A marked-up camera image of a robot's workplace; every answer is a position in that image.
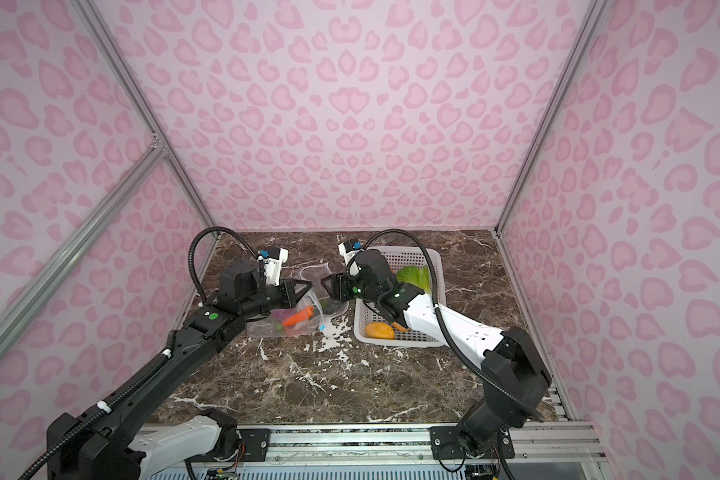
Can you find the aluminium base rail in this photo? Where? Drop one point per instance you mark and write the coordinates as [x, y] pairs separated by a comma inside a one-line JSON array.
[[559, 450]]

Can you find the yellow toy potato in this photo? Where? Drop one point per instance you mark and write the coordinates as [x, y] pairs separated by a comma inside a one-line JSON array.
[[380, 331]]

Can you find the aluminium corner post left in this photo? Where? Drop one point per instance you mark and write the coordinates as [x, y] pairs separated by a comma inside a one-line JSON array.
[[105, 42]]

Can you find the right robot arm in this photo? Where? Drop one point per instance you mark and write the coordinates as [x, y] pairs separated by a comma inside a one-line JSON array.
[[514, 376]]

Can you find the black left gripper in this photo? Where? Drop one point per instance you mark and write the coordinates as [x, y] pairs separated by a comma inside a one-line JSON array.
[[291, 298]]

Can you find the purple toy onion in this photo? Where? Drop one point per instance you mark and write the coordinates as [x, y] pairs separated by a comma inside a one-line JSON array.
[[278, 317]]

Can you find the aluminium corner post right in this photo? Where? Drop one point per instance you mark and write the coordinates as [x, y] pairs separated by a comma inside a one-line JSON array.
[[596, 15]]

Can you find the brown toy bread roll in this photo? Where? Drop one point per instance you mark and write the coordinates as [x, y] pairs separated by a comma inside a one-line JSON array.
[[399, 327]]

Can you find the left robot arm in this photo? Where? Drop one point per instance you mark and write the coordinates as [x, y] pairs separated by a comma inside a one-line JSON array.
[[100, 443]]

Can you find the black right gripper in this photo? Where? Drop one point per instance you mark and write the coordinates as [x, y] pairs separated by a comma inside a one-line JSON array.
[[340, 283]]

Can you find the clear zip top bag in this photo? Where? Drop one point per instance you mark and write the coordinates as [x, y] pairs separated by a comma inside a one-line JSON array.
[[325, 308]]

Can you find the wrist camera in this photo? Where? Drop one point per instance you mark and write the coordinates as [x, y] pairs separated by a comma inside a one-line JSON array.
[[273, 260], [348, 250]]

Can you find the aluminium diagonal wall bar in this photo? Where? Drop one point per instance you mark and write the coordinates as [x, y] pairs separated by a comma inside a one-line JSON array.
[[15, 320]]

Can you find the aluminium corner post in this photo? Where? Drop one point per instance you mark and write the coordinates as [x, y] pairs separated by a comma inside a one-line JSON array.
[[596, 15], [105, 42]]

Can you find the green toy lettuce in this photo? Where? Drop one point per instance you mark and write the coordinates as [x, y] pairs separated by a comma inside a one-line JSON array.
[[416, 276]]

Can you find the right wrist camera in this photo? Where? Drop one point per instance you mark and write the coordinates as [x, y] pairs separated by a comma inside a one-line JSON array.
[[348, 250]]

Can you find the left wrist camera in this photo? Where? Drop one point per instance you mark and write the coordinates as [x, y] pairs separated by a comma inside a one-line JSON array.
[[273, 260]]

